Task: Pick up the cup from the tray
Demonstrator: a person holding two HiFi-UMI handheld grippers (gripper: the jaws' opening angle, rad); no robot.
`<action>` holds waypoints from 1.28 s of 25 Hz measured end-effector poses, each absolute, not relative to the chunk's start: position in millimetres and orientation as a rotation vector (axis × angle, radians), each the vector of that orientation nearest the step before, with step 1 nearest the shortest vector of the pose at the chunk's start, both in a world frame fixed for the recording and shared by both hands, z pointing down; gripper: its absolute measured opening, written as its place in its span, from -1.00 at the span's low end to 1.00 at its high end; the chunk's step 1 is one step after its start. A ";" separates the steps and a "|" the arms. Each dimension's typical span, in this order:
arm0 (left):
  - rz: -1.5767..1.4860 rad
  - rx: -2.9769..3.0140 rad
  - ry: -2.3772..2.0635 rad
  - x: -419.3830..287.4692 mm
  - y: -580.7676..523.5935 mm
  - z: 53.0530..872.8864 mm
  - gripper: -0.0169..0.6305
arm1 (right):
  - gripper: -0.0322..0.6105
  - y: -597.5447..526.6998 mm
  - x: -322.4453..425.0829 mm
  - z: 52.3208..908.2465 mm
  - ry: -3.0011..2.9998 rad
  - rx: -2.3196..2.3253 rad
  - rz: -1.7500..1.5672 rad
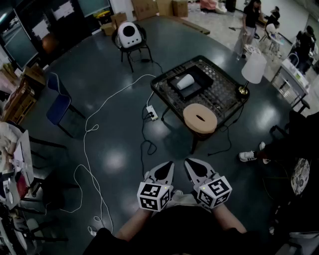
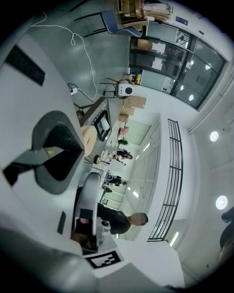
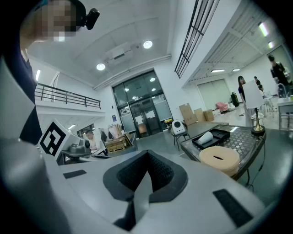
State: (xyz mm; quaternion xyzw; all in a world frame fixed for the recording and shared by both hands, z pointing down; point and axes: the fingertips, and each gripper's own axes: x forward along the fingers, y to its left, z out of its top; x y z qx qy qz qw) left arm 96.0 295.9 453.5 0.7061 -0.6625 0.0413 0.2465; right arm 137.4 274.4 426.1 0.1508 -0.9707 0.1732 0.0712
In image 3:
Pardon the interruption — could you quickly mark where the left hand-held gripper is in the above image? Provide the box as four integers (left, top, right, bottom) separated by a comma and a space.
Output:
38, 118, 92, 160

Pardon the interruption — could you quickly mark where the large flat cardboard sheet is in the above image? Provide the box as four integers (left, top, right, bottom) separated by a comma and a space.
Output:
179, 102, 198, 126

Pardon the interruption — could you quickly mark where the person's black shirt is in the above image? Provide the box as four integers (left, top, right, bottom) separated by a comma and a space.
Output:
4, 45, 43, 146

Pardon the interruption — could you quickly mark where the black metal chair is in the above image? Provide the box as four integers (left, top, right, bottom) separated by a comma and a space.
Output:
170, 132, 191, 151

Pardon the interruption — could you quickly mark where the round beige stool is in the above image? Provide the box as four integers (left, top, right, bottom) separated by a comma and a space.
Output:
198, 146, 241, 177

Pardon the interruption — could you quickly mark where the person's head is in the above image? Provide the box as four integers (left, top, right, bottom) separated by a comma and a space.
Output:
19, 0, 87, 50

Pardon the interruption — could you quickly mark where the white metal-frame table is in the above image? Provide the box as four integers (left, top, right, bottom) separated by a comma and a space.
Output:
277, 97, 293, 131

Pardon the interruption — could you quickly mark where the black head-mounted camera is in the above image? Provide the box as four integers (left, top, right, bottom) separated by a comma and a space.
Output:
68, 0, 101, 31

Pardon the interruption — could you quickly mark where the patterned glass-top side table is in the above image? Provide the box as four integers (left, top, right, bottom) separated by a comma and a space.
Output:
180, 124, 266, 181

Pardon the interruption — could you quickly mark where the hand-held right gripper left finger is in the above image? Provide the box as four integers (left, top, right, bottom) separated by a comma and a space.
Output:
0, 138, 149, 234

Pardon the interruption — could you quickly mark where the pale plastic cup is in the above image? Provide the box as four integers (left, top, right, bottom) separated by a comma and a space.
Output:
198, 132, 214, 145

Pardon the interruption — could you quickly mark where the thin black lamp cable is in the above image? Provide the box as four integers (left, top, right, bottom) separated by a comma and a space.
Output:
246, 136, 266, 191

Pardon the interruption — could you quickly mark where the glass entrance door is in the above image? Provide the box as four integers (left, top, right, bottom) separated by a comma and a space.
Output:
111, 70, 173, 138

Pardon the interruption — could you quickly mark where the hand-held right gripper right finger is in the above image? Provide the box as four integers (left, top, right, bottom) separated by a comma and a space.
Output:
134, 150, 267, 234

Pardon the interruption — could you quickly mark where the black balcony railing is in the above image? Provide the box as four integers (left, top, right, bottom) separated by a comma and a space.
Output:
35, 83, 102, 110

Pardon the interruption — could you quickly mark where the black bin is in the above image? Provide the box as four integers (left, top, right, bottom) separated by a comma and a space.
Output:
230, 91, 240, 107

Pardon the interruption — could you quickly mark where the brown cardboard box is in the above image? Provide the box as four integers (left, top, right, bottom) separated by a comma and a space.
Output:
203, 109, 215, 122

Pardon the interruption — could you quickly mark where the wooden pallet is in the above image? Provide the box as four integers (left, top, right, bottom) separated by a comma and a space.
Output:
105, 136, 129, 153

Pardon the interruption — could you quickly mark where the white bag with handle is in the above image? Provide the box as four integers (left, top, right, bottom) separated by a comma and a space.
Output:
277, 83, 288, 99

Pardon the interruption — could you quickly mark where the white ceiling air conditioner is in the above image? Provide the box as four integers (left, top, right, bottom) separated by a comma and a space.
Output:
104, 42, 134, 65

